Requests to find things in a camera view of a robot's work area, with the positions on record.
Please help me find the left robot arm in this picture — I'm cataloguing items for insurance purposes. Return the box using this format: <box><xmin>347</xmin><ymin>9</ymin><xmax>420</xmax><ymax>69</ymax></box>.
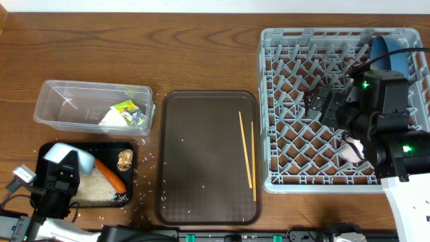
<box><xmin>1</xmin><ymin>150</ymin><xmax>178</xmax><ymax>241</ymax></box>

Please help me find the white napkin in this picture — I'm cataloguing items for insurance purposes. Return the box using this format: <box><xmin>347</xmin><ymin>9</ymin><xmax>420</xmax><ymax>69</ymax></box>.
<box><xmin>99</xmin><ymin>106</ymin><xmax>128</xmax><ymax>127</ymax></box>

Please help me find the aluminium foil ball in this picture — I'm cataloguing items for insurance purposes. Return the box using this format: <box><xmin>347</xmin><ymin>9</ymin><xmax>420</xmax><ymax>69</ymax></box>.
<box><xmin>124</xmin><ymin>110</ymin><xmax>145</xmax><ymax>127</ymax></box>

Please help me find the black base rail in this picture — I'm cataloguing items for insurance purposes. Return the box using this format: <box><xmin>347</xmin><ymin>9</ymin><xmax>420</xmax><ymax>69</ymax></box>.
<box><xmin>144</xmin><ymin>223</ymin><xmax>402</xmax><ymax>242</ymax></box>

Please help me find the clear plastic bin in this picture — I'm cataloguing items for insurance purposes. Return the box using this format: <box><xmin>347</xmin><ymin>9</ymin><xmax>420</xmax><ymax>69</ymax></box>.
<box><xmin>34</xmin><ymin>80</ymin><xmax>155</xmax><ymax>136</ymax></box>

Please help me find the brown serving tray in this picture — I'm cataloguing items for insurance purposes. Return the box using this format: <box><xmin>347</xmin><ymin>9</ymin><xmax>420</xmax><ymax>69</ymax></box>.
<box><xmin>155</xmin><ymin>91</ymin><xmax>261</xmax><ymax>226</ymax></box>

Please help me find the yellow green wrapper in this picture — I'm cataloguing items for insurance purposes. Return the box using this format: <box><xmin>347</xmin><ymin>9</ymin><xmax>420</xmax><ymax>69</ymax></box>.
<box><xmin>114</xmin><ymin>99</ymin><xmax>139</xmax><ymax>115</ymax></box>

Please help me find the small blue rice dish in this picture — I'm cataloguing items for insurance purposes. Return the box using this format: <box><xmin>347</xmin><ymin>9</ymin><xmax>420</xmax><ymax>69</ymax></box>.
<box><xmin>43</xmin><ymin>143</ymin><xmax>95</xmax><ymax>175</ymax></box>

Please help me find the brown food scrap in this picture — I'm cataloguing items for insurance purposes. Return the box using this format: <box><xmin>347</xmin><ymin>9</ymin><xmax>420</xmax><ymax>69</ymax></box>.
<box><xmin>117</xmin><ymin>149</ymin><xmax>133</xmax><ymax>171</ymax></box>

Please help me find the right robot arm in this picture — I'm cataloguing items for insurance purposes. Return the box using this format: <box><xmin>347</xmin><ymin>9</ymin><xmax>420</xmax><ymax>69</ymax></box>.
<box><xmin>304</xmin><ymin>70</ymin><xmax>429</xmax><ymax>241</ymax></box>

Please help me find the pink cup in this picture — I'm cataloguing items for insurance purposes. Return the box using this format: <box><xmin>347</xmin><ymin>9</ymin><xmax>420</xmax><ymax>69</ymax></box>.
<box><xmin>341</xmin><ymin>136</ymin><xmax>364</xmax><ymax>163</ymax></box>

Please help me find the orange carrot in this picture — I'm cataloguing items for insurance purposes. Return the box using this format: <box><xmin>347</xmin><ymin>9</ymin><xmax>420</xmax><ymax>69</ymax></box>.
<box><xmin>94</xmin><ymin>159</ymin><xmax>127</xmax><ymax>194</ymax></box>

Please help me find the black tray bin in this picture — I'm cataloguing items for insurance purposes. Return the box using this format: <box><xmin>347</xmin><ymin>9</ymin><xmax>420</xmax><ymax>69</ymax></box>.
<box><xmin>30</xmin><ymin>140</ymin><xmax>134</xmax><ymax>208</ymax></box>

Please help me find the large blue plate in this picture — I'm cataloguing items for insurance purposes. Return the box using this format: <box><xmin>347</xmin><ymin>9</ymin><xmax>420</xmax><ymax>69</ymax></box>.
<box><xmin>370</xmin><ymin>36</ymin><xmax>409</xmax><ymax>79</ymax></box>

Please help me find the grey plastic dishwasher rack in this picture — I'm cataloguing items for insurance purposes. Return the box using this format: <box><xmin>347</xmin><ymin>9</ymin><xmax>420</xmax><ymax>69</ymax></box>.
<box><xmin>257</xmin><ymin>28</ymin><xmax>423</xmax><ymax>194</ymax></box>

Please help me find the wooden chopstick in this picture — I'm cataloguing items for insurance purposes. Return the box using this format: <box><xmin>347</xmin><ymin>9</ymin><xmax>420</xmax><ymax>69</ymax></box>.
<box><xmin>251</xmin><ymin>121</ymin><xmax>257</xmax><ymax>202</ymax></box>
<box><xmin>238</xmin><ymin>111</ymin><xmax>253</xmax><ymax>189</ymax></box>

